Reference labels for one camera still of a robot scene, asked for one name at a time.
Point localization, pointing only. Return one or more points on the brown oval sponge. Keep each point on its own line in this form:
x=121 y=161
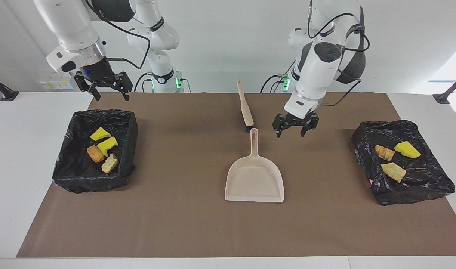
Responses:
x=95 y=153

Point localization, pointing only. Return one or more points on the closed black bag bin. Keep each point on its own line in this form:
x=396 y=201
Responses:
x=400 y=186

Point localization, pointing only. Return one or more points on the notched yellow sponge piece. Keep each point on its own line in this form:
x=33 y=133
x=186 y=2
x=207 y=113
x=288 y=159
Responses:
x=107 y=145

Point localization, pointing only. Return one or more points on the brown table mat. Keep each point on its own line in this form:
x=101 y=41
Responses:
x=228 y=224

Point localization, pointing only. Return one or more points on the small beige sponge block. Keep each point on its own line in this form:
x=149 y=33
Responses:
x=109 y=164

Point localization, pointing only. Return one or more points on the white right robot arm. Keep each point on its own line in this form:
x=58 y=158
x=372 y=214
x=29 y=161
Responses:
x=71 y=30

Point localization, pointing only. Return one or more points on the wedge yellow sponge piece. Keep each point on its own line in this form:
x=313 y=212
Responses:
x=100 y=134

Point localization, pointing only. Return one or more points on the angular beige sponge chunk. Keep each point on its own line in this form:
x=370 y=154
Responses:
x=393 y=171

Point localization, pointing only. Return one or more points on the pink plastic dustpan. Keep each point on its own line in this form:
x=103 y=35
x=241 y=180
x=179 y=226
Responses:
x=254 y=179

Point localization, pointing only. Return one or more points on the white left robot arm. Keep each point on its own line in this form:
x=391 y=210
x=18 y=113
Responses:
x=317 y=67

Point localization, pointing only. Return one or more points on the pink hand brush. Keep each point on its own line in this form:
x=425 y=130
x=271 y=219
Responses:
x=246 y=112

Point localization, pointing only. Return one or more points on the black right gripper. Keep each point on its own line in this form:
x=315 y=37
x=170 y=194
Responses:
x=101 y=76

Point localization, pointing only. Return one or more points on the open bin with black bag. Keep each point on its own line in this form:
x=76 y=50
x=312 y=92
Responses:
x=78 y=172

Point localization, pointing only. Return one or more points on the white wall power box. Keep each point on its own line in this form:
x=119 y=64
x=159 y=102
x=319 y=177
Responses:
x=45 y=84

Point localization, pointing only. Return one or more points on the black clamp post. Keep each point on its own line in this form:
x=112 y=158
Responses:
x=443 y=98
x=7 y=95

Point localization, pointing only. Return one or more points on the rounded beige sponge chunk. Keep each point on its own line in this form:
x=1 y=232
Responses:
x=384 y=152

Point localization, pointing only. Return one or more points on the green and yellow sponge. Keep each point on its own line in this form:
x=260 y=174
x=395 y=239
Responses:
x=407 y=149

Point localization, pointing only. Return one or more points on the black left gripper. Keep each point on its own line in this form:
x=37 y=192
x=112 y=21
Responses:
x=295 y=120

